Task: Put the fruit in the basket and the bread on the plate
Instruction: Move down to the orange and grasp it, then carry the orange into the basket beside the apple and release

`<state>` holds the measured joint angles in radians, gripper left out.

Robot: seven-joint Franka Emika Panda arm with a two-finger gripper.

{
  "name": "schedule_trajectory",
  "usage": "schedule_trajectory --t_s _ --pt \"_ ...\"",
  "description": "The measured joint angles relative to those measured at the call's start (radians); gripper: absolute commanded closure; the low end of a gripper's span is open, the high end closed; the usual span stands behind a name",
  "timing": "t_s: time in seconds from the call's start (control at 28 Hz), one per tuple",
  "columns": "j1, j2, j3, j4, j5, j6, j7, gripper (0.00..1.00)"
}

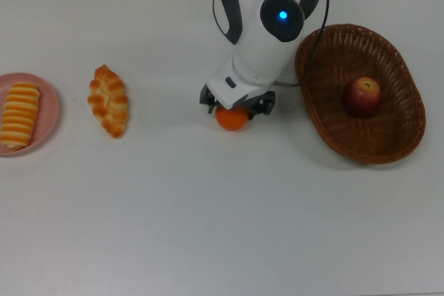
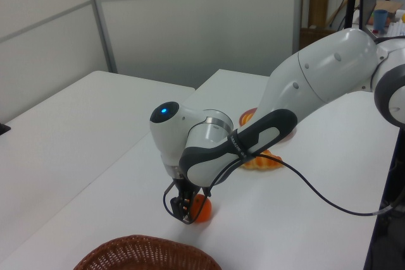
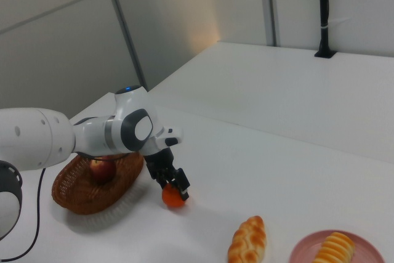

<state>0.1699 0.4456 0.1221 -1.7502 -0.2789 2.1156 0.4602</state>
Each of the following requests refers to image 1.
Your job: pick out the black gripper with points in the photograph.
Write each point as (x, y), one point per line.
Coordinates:
(249, 101)

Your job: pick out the toy orange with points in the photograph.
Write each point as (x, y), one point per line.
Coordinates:
(232, 121)

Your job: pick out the red toy apple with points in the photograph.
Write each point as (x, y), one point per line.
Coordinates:
(361, 97)

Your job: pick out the braided toy bread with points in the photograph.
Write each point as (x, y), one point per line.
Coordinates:
(108, 102)

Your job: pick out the striped toy bread roll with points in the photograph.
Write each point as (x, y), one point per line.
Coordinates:
(19, 115)

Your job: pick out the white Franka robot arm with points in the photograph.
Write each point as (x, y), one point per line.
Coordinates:
(256, 39)

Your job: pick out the brown woven basket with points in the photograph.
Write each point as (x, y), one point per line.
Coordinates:
(399, 129)

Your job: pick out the pink plate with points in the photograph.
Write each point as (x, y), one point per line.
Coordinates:
(46, 102)

